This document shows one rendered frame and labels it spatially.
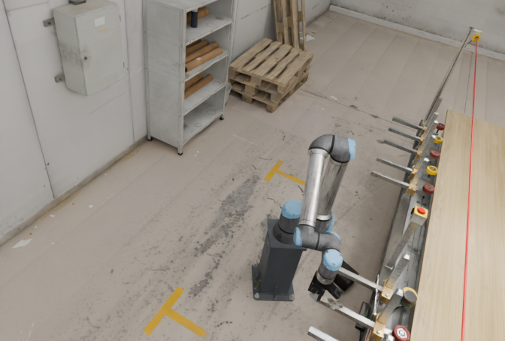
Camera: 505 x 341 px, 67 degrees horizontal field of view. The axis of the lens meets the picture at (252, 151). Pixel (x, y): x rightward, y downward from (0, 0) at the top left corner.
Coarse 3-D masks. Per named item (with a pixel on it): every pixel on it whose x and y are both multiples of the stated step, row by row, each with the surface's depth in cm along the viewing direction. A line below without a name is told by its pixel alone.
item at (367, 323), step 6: (324, 300) 201; (342, 312) 198; (348, 312) 198; (354, 312) 198; (354, 318) 197; (360, 318) 196; (366, 318) 196; (366, 324) 195; (372, 324) 194; (384, 330) 193; (390, 330) 193
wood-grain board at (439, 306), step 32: (448, 128) 352; (480, 128) 360; (448, 160) 312; (480, 160) 318; (448, 192) 279; (480, 192) 284; (448, 224) 253; (480, 224) 258; (448, 256) 231; (480, 256) 235; (448, 288) 213; (480, 288) 216; (416, 320) 195; (448, 320) 198; (480, 320) 200
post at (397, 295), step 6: (396, 288) 182; (396, 294) 180; (402, 294) 179; (390, 300) 184; (396, 300) 182; (390, 306) 186; (384, 312) 190; (390, 312) 188; (378, 318) 195; (384, 318) 192
